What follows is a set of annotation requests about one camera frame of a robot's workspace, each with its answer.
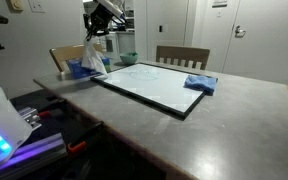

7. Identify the dark wooden chair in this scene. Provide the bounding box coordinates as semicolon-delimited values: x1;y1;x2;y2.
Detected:
156;45;210;70

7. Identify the white wall switch plate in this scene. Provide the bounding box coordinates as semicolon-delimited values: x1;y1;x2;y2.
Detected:
28;0;45;13

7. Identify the black framed white board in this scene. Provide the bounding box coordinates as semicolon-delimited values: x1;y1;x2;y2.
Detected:
92;63;206;119

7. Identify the aluminium rail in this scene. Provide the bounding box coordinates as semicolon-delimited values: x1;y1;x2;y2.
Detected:
0;107;68;178

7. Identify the white tissue wipe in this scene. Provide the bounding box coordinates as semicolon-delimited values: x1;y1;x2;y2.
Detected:
82;39;108;80

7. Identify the blue folded cloth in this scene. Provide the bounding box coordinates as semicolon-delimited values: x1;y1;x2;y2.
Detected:
184;75;217;95

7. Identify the beige thermostat dial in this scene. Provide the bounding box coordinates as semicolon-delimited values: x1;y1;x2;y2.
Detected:
7;0;23;12

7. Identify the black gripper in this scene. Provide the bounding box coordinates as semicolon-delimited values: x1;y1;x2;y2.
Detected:
83;3;118;41

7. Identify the orange black clamp lower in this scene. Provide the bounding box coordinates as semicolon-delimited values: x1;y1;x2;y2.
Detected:
66;121;104;154

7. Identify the white door with handle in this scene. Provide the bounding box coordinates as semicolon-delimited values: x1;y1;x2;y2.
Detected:
223;0;288;85

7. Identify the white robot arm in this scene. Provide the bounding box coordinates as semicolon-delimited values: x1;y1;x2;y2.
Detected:
83;0;125;41

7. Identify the light wooden chair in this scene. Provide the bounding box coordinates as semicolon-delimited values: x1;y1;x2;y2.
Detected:
49;43;104;74

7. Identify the blue tissue box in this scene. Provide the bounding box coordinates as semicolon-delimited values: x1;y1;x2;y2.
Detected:
67;58;100;79

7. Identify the green bowl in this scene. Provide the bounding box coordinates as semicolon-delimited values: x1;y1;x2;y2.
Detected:
120;52;138;65

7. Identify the orange black clamp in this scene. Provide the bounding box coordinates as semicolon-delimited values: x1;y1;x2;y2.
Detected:
66;121;104;154
38;100;67;118

